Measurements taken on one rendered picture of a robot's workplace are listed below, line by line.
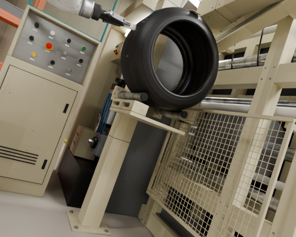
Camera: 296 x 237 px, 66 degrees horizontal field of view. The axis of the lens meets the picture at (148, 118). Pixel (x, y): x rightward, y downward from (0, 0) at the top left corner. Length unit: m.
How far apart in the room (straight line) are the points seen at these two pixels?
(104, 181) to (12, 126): 0.74
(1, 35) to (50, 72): 3.06
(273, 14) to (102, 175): 1.42
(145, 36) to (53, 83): 0.87
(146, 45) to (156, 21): 0.14
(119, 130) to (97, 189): 0.41
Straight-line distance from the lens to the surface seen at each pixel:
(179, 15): 1.34
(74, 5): 1.22
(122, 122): 1.56
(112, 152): 1.58
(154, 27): 1.25
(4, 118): 1.84
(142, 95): 1.20
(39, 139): 1.85
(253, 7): 1.63
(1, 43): 4.87
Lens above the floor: 0.73
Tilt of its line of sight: 3 degrees up
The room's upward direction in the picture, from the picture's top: 20 degrees clockwise
